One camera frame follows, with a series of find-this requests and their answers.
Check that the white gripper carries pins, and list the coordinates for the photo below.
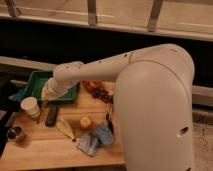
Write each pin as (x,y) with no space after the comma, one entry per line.
(54,89)

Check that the silver metal fork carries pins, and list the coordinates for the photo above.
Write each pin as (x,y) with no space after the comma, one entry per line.
(43,105)

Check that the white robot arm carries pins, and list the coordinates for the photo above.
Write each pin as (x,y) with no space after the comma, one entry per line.
(152,101)

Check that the green plastic tray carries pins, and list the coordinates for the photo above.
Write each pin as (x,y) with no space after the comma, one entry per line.
(36,82)

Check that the white paper cup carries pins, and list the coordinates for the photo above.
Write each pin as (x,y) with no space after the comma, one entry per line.
(30,106)

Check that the black remote control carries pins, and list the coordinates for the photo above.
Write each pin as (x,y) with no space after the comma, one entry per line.
(51,117)

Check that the blue object at left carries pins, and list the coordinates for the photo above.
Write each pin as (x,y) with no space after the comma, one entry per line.
(17,96)

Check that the red bowl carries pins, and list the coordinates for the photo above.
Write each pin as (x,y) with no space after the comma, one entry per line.
(90,85)

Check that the yellow apple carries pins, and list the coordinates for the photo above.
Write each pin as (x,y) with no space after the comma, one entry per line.
(86,122)

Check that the small metal cup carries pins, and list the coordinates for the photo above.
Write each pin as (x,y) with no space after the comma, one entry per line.
(16,134)

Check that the bunch of dark grapes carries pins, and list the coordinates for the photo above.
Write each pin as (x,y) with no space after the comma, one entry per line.
(102,94)

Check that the wooden table board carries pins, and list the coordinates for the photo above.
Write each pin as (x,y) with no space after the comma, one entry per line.
(47,148)

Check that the blue cloth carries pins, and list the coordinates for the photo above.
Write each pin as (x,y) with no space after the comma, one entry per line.
(90,142)

